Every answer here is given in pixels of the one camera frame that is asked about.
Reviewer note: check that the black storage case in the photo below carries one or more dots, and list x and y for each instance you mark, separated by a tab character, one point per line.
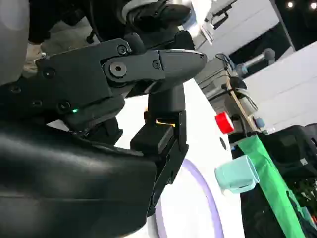
289	151

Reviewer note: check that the pale green mug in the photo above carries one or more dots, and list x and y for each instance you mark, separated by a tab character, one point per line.
235	173

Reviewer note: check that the wooden stick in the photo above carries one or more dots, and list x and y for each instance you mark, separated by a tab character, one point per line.
241	104

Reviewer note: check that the black table grommet hole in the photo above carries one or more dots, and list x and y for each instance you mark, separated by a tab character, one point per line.
223	143

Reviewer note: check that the green cloth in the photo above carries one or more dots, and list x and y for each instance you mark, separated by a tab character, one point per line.
270	178

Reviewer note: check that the red round push button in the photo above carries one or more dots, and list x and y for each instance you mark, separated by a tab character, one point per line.
224	122

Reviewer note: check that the lilac plate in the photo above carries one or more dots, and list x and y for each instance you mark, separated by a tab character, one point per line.
188	210

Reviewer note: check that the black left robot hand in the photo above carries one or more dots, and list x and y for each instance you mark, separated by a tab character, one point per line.
158	29

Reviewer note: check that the grey robot body shell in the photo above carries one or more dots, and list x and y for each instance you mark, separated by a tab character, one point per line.
12	37

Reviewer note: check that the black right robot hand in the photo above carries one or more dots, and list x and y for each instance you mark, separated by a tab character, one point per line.
62	173

